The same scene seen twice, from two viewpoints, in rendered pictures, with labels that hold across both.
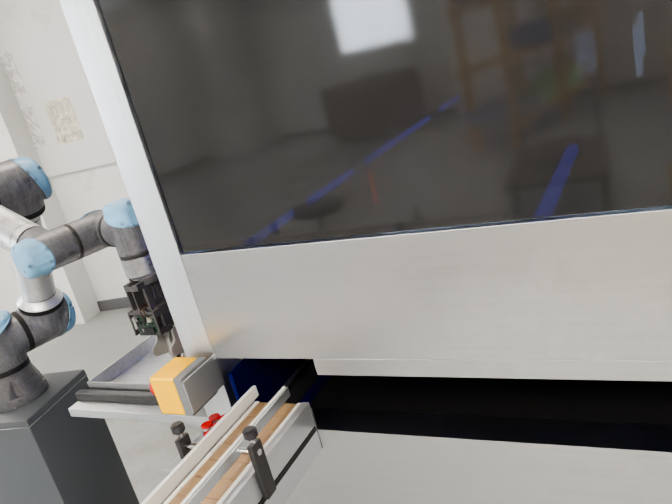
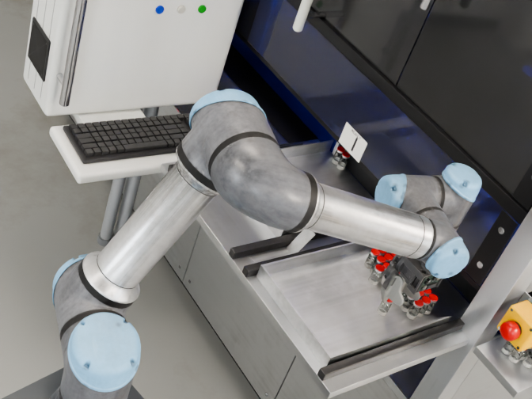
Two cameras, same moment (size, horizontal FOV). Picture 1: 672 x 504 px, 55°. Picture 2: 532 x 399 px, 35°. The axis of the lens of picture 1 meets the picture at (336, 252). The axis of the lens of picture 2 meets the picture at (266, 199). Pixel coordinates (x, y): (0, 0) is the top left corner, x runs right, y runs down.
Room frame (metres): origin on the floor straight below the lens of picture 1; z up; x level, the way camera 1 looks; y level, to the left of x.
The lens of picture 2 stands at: (1.24, 1.78, 2.10)
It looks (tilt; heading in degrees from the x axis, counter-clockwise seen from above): 37 degrees down; 284
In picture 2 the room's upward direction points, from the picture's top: 21 degrees clockwise
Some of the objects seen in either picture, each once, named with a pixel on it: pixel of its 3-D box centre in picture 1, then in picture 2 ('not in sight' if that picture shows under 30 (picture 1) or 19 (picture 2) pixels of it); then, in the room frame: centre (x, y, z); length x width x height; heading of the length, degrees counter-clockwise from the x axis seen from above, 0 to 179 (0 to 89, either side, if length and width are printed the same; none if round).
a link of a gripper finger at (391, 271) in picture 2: not in sight; (395, 271); (1.28, 0.39, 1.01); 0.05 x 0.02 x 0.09; 60
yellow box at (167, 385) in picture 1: (183, 385); (525, 324); (1.00, 0.31, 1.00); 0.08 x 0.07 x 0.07; 60
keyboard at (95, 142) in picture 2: not in sight; (146, 134); (2.01, 0.15, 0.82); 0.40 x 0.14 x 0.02; 58
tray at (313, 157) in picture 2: not in sight; (308, 186); (1.57, 0.12, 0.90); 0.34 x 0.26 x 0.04; 60
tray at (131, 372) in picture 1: (184, 359); (354, 296); (1.33, 0.39, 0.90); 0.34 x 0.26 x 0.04; 60
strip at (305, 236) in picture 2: not in sight; (283, 245); (1.52, 0.37, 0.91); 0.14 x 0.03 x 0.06; 61
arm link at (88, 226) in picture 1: (97, 231); (412, 201); (1.32, 0.46, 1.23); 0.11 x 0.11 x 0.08; 45
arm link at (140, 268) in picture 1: (143, 264); not in sight; (1.25, 0.38, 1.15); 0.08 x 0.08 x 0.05
